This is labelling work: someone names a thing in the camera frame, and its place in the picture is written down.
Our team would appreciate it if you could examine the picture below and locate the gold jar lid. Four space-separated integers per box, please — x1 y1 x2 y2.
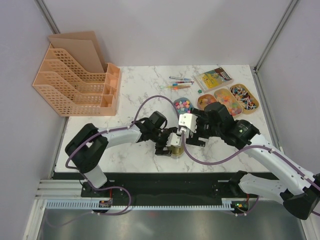
168 146 184 157

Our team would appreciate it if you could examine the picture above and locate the clear glass jar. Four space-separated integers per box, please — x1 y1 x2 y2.
168 146 184 159

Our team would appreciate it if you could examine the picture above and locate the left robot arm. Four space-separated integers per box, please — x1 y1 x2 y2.
65 111 181 197

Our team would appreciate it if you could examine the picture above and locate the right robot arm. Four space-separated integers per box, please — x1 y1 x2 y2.
178 102 320 220

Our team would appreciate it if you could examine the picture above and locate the blue tray of solid candies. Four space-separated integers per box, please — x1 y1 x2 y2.
173 97 194 114

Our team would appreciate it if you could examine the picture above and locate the peach tray of popsicle candies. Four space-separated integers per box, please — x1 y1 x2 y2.
197 94 217 110

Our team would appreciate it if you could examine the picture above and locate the beige tray of star gummies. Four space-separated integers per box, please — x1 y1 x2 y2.
213 88 243 117

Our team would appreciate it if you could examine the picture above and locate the orange pen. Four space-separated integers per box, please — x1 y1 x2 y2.
165 85 191 90

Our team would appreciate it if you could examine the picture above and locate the tan tray of lollipops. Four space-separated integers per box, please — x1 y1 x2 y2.
229 83 260 115

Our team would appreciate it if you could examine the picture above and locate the peach desk organizer rack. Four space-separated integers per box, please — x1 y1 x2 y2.
32 31 122 117

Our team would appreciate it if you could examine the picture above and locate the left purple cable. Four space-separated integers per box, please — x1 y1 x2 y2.
46 94 180 228

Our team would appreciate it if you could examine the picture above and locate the purple cable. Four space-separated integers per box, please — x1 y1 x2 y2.
46 94 180 228
182 132 320 217

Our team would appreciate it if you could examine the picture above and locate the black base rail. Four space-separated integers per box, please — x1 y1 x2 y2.
51 171 276 207

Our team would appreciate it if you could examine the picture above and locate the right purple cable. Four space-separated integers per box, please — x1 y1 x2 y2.
182 132 320 217

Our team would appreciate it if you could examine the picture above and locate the white slotted cable duct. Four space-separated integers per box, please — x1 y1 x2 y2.
45 198 250 211

